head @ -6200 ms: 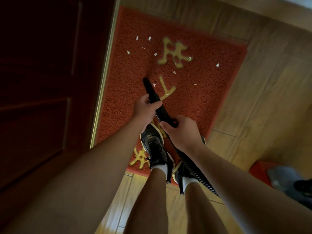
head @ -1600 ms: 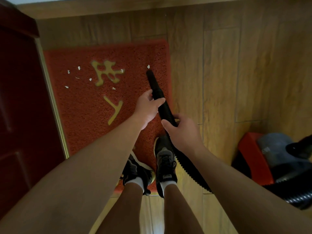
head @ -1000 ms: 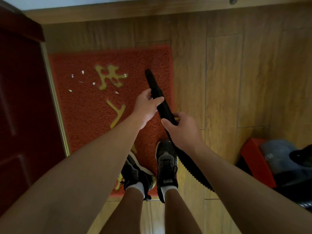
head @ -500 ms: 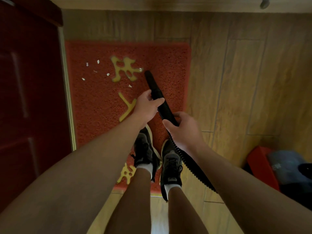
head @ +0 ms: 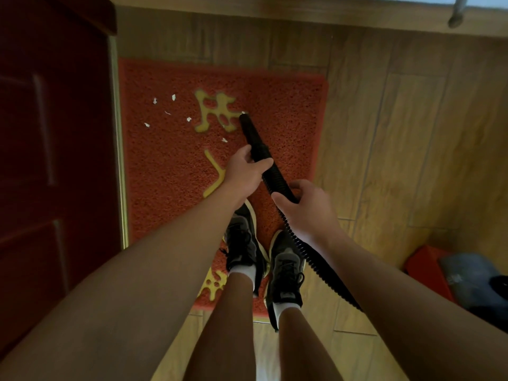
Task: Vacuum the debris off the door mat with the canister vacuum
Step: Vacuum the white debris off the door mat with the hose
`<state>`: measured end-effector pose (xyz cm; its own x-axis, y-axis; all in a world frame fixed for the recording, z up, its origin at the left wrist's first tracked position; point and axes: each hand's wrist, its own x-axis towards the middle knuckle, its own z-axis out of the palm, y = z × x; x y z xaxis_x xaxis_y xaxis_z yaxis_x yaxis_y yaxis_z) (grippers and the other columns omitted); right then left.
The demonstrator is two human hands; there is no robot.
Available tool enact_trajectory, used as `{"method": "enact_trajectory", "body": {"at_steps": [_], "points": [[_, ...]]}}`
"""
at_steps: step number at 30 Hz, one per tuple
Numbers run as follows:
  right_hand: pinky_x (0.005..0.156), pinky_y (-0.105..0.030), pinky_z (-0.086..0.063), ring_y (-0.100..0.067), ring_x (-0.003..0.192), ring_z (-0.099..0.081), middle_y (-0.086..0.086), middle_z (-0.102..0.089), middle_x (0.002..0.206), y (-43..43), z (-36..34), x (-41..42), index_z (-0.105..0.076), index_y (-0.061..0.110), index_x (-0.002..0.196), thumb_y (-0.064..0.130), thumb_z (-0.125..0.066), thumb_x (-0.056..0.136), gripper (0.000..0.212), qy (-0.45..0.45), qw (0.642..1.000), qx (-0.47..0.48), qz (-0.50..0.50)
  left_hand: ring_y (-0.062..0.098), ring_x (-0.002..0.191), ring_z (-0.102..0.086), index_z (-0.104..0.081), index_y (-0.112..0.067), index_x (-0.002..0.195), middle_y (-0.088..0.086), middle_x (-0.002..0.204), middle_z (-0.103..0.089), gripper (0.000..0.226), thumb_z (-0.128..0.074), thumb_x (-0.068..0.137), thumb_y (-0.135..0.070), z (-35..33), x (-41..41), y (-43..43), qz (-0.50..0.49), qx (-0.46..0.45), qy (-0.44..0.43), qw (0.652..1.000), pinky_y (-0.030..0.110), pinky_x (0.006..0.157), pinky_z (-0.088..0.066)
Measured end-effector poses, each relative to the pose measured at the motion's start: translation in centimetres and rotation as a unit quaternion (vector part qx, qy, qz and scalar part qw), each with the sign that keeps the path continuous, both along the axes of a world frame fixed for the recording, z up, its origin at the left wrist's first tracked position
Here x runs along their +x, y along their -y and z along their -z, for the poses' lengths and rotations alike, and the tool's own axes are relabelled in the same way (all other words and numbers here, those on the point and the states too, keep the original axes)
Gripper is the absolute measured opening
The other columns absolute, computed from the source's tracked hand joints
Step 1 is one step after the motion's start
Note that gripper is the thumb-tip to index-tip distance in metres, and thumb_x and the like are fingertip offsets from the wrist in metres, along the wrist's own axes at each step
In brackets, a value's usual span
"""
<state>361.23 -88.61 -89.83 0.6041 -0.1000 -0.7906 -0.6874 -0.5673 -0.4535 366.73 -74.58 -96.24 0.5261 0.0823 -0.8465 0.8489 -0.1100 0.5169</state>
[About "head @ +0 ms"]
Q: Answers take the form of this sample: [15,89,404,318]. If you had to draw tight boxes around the black ribbed vacuum hose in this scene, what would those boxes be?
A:
[239,112,362,312]

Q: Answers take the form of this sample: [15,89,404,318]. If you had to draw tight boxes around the metal door threshold strip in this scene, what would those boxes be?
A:
[107,35,130,250]

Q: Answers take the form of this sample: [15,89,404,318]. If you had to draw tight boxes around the person's black sneaker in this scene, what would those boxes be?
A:
[264,229,306,333]
[221,200,270,298]

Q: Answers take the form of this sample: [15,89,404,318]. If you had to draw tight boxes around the person's leg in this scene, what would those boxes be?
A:
[182,271,258,381]
[277,307,345,381]

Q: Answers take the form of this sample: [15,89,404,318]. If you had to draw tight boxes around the person's right black sneaker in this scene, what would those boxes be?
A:
[264,229,306,333]

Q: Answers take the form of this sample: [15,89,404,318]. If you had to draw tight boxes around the person's left leg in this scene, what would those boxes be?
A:
[182,271,258,381]

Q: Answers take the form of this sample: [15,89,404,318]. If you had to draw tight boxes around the person's right forearm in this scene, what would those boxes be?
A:
[317,229,508,381]

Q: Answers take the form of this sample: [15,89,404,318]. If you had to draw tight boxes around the person's white sock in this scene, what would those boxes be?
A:
[273,302,302,330]
[229,264,257,292]

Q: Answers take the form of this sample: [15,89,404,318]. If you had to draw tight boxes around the red plastic box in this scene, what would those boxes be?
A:
[403,244,458,303]

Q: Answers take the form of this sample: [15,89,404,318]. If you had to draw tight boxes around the dark red door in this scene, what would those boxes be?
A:
[0,0,122,359]

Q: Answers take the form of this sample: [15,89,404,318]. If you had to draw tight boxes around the person's left hand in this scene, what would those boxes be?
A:
[222,144,274,207]

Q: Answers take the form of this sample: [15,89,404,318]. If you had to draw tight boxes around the person's left white sock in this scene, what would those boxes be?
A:
[229,264,257,292]

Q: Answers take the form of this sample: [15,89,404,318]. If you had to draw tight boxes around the scattered white paper scraps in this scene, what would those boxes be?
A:
[144,94,247,143]

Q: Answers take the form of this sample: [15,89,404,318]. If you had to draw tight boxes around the red doormat with yellow print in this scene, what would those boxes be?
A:
[118,57,329,318]

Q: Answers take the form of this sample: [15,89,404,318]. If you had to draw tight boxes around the person's right white sock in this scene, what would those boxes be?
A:
[273,302,302,330]

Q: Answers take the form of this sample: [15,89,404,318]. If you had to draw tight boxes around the grey-blue cloth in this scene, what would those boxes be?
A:
[438,252,508,316]

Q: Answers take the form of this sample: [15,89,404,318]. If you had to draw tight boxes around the person's right leg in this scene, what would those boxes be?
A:
[277,307,345,381]

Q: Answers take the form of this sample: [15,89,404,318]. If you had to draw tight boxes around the person's right hand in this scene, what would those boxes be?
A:
[271,179,346,253]

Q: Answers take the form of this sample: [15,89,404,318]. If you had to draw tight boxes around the person's left forearm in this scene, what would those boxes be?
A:
[0,185,243,381]

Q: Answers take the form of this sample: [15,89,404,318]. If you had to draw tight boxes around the person's left black sneaker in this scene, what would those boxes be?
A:
[221,200,270,298]

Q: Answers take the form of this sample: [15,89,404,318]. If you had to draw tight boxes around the metal furniture leg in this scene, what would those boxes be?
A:
[447,0,470,29]

